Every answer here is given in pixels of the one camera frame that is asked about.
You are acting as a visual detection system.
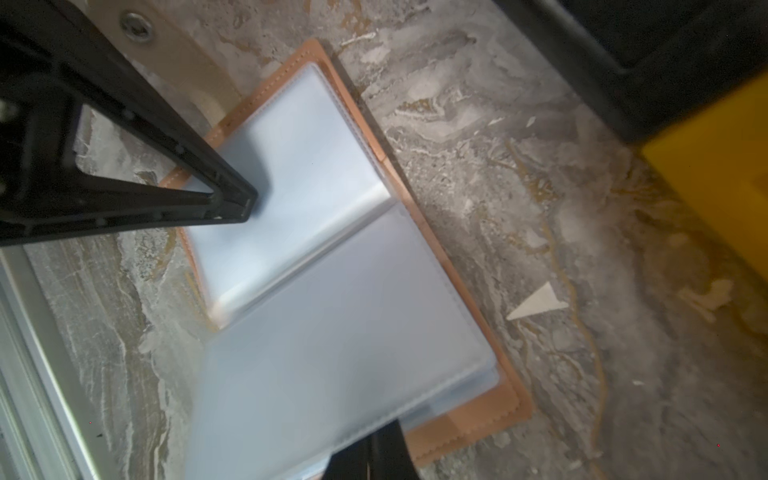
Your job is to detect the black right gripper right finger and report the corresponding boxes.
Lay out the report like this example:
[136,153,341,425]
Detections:
[370,420,420,480]

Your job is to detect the finger of the black triangular left gripper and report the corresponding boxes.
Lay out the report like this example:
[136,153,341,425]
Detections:
[1,1,258,246]

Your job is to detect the tan leather card holder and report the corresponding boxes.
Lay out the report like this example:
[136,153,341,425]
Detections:
[179,39,532,479]

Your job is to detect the black plastic bin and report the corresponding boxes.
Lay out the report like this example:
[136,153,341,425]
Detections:
[497,0,767,143]

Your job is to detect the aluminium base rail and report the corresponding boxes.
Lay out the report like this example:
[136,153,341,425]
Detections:
[1,247,119,479]

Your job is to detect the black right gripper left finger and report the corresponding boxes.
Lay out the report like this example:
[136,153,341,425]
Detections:
[322,440,369,480]

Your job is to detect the yellow plastic bin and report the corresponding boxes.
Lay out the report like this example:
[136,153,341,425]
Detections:
[641,72,767,277]

